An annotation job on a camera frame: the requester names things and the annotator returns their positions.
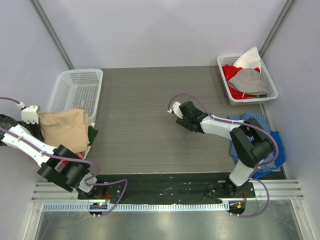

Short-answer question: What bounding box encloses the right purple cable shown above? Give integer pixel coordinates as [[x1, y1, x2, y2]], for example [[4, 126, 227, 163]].
[[167, 93, 280, 219]]

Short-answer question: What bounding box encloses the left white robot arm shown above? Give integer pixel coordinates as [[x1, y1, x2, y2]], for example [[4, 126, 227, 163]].
[[0, 114, 107, 200]]

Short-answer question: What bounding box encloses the pink folded t-shirt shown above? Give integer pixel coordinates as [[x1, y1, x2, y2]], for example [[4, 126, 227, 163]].
[[61, 146, 91, 166]]

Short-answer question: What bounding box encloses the left white plastic basket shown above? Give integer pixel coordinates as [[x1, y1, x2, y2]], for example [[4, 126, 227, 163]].
[[48, 68, 103, 123]]

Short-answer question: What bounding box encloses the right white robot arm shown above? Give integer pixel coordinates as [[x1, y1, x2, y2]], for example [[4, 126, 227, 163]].
[[168, 101, 279, 198]]

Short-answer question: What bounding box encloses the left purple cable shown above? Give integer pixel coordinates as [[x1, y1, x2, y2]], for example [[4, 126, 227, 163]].
[[0, 96, 129, 217]]

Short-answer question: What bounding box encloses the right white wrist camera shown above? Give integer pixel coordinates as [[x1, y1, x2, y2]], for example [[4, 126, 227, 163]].
[[167, 101, 184, 119]]

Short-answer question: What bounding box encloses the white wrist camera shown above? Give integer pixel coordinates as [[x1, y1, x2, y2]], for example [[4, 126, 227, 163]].
[[16, 102, 40, 125], [167, 101, 184, 119]]

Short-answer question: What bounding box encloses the grey bucket hat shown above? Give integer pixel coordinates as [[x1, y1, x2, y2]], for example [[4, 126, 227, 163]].
[[227, 68, 270, 98]]

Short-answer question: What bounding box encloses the purple cable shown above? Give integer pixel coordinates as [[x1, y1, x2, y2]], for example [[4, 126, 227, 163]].
[[0, 96, 129, 217], [167, 93, 280, 219]]

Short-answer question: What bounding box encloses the white plastic basket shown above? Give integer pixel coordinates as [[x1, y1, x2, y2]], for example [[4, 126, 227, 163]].
[[48, 68, 103, 123], [217, 53, 279, 107]]

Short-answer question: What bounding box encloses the beige t-shirt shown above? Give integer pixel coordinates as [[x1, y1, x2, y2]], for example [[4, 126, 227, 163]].
[[38, 108, 89, 154]]

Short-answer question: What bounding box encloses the dark green garment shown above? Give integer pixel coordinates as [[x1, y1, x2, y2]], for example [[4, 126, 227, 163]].
[[88, 125, 99, 146]]

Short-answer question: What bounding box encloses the blue checkered shirt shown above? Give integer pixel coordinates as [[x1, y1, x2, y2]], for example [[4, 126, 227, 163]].
[[228, 111, 273, 170]]

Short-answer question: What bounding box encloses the solid blue garment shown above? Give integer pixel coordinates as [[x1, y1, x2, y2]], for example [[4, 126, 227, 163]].
[[252, 131, 286, 179]]

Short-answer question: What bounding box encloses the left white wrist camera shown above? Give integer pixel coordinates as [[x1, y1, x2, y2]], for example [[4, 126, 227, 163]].
[[16, 102, 40, 125]]

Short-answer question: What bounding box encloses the white slotted cable duct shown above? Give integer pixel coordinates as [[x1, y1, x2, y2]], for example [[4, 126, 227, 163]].
[[42, 201, 230, 212]]

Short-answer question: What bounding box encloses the right white plastic basket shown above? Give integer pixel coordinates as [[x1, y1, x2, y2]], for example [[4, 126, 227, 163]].
[[217, 53, 279, 107]]

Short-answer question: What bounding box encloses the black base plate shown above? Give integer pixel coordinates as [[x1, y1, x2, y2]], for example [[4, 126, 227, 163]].
[[77, 172, 256, 205]]

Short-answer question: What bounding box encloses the white cloth in basket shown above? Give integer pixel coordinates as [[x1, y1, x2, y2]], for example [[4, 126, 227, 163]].
[[233, 46, 262, 70]]

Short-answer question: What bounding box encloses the red garment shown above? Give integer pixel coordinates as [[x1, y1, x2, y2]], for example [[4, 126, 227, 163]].
[[222, 64, 260, 100]]

